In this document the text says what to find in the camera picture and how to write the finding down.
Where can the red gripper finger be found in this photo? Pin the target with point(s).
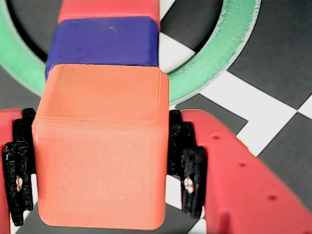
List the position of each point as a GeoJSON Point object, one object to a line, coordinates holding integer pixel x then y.
{"type": "Point", "coordinates": [6, 131]}
{"type": "Point", "coordinates": [239, 190]}

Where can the orange cube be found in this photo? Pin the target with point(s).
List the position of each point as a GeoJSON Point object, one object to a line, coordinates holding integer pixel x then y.
{"type": "Point", "coordinates": [97, 146]}

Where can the blue cube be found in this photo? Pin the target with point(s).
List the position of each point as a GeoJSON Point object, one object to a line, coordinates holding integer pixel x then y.
{"type": "Point", "coordinates": [102, 41]}

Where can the red cube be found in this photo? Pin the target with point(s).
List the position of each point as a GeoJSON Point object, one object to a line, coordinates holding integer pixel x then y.
{"type": "Point", "coordinates": [107, 8]}

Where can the black white checkerboard marker mat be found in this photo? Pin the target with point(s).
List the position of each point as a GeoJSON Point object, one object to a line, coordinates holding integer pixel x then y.
{"type": "Point", "coordinates": [280, 48]}

